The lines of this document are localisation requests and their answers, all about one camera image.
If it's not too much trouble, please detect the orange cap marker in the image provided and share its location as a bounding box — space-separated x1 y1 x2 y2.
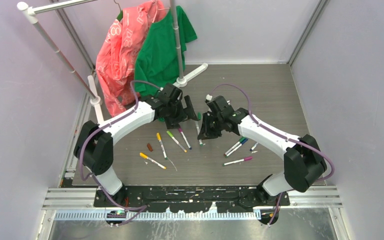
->
139 152 167 170
156 132 168 160

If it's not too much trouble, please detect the white clothes rack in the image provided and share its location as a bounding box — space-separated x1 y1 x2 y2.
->
16 0 208 123

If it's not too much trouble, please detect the small marker far right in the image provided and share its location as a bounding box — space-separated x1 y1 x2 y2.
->
249 142 259 152

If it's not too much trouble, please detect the magenta cap marker right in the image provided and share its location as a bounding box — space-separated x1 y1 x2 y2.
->
222 156 253 167

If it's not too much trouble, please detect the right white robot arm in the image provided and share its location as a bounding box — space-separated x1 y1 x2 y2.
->
198 95 328 206

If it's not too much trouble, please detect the brown pen cap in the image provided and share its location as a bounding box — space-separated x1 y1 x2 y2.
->
146 143 153 152

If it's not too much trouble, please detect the orange cap marker lower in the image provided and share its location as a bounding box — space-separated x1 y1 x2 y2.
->
139 152 167 170

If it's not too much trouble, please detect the pink patterned shirt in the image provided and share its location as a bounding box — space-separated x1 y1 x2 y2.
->
95 0 166 117

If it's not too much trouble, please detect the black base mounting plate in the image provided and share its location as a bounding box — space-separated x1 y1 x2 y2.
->
113 185 290 214

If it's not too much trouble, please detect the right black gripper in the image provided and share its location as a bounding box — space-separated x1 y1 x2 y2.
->
198 112 224 140

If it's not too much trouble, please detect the purple cap marker left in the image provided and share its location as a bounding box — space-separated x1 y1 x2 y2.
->
178 128 192 150

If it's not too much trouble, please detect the blue cap marker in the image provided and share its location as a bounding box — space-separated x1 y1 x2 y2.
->
225 138 248 158

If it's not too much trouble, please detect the green t-shirt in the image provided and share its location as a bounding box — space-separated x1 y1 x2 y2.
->
134 5 198 96

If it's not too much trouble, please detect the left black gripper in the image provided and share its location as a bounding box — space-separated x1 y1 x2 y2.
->
165 95 198 129

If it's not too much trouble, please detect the light green cap marker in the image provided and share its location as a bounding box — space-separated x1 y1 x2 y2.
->
166 130 187 153

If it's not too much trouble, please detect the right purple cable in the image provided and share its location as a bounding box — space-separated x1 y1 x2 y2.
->
208 83 336 228

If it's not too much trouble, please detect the orange cap marker upper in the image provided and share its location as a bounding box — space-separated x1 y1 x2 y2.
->
156 132 168 160

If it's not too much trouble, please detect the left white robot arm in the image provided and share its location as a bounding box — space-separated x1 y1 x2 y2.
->
73 83 198 207

